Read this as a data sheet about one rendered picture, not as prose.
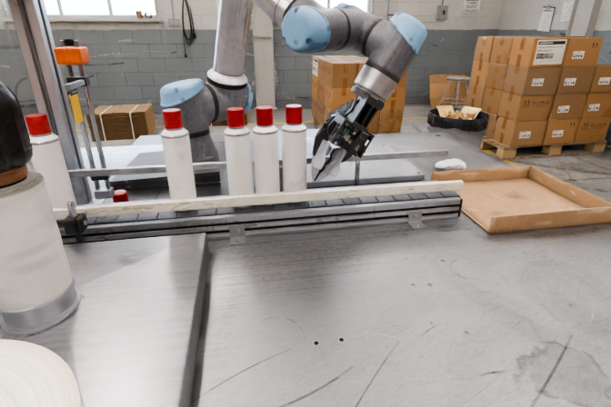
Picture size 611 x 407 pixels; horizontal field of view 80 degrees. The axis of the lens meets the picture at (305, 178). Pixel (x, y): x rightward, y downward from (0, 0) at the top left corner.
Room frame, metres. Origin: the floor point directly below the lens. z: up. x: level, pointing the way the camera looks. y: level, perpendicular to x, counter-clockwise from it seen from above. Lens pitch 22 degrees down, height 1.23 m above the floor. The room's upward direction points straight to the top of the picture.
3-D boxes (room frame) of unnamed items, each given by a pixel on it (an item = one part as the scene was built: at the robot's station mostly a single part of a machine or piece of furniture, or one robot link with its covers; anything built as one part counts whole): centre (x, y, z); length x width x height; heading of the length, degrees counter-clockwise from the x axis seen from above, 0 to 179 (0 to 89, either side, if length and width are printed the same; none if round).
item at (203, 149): (1.01, 0.33, 0.91); 0.15 x 0.15 x 0.10
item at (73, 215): (0.57, 0.41, 0.89); 0.03 x 0.03 x 0.12; 10
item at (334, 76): (4.48, -0.58, 0.45); 1.20 x 0.84 x 0.89; 10
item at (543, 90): (3.94, -2.48, 0.57); 1.20 x 0.85 x 1.14; 101
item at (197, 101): (1.02, 0.33, 1.03); 0.13 x 0.12 x 0.14; 139
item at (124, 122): (4.42, 2.24, 0.16); 0.65 x 0.54 x 0.32; 103
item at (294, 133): (0.73, 0.02, 0.98); 0.05 x 0.05 x 0.20
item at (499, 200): (0.81, -0.51, 0.85); 0.30 x 0.26 x 0.04; 100
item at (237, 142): (0.70, 0.14, 0.98); 0.05 x 0.05 x 0.20
